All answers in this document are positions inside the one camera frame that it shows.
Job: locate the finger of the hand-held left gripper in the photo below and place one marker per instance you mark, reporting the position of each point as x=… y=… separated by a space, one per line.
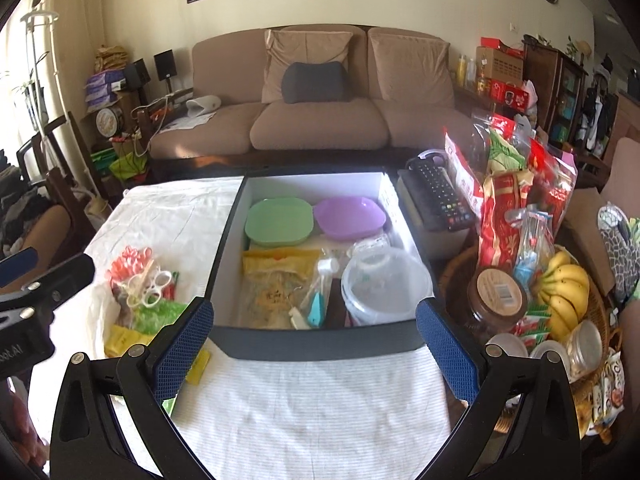
x=17 y=265
x=65 y=275

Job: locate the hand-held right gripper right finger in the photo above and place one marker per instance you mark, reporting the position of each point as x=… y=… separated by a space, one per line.
x=447 y=355

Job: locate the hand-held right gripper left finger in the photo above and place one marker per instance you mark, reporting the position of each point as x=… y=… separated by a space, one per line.
x=182 y=350

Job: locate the yellow sachet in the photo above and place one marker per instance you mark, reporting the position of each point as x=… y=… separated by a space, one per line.
x=125 y=342
x=197 y=367

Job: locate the green snack packet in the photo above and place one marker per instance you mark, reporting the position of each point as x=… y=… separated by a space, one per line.
x=155 y=317

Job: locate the black storage box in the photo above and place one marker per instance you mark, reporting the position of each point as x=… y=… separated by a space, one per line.
x=320 y=345

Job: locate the brown lidded jar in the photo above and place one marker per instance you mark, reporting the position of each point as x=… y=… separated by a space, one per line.
x=495 y=300

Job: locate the wooden armchair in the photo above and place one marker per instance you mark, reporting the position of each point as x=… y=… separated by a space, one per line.
x=55 y=200

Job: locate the clear round lidded container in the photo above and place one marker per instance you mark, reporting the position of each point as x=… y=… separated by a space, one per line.
x=385 y=285

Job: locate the yellow topped food bag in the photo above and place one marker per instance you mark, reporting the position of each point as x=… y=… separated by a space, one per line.
x=275 y=285

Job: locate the blue toothbrush pack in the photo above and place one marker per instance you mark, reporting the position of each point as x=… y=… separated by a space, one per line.
x=530 y=250

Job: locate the bunch of bananas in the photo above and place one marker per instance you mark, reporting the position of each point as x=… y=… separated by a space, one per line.
x=565 y=285

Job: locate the small glass jar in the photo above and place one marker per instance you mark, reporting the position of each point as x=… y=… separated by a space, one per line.
x=585 y=350

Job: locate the white striped tablecloth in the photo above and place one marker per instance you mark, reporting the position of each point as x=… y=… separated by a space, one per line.
x=320 y=410

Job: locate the red orange snack bag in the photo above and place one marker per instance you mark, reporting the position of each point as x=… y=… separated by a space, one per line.
x=500 y=220

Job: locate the blue white brush pack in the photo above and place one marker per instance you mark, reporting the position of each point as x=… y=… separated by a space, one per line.
x=317 y=290

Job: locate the wicker basket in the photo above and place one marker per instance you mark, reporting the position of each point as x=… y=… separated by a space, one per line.
x=600 y=375

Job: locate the green plastic plate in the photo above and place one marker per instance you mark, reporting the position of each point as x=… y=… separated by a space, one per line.
x=277 y=222

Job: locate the round tin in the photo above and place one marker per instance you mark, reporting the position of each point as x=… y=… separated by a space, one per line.
x=108 y=121

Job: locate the black remote control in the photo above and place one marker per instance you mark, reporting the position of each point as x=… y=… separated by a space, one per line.
x=437 y=192

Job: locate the purple plastic bowl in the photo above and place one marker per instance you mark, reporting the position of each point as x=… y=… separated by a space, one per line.
x=350 y=217

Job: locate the red white snack bag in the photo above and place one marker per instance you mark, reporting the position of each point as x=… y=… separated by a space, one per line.
x=465 y=175

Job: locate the stack of purple boxes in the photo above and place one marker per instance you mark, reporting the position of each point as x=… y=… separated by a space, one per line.
x=105 y=90

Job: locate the patterned cloth mitt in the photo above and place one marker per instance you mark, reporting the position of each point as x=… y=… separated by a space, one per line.
x=620 y=250

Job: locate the white coat rack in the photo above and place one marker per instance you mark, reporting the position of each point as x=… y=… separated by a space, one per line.
x=42 y=60

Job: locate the green white snack bag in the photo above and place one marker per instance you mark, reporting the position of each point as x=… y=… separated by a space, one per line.
x=505 y=152

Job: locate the black speaker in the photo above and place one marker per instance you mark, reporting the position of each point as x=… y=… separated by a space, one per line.
x=137 y=72
x=164 y=65

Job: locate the brown sofa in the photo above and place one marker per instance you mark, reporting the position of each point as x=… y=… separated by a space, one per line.
x=225 y=125

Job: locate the red gift box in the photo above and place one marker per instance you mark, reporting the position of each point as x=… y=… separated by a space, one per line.
x=510 y=95

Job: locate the dark wooden cabinet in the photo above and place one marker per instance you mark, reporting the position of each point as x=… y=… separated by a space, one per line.
x=555 y=90

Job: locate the beige pillow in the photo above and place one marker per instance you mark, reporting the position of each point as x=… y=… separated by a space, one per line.
x=410 y=70
x=305 y=47

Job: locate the cardboard box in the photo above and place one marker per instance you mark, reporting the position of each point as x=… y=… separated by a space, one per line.
x=500 y=62

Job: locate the grey lumbar cushion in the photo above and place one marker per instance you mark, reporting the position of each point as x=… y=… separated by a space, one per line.
x=314 y=82

